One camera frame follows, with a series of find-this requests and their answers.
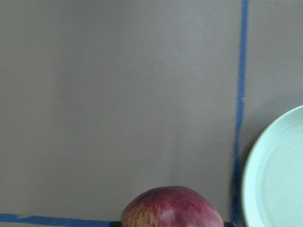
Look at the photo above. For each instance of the blue tape line crosswise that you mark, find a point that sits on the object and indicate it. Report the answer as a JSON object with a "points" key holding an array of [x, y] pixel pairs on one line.
{"points": [[50, 221]]}

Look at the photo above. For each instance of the light green plate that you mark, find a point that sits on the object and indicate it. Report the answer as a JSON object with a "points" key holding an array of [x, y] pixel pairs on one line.
{"points": [[272, 186]]}

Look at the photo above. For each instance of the red apple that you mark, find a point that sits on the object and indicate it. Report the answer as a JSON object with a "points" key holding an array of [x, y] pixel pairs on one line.
{"points": [[170, 206]]}

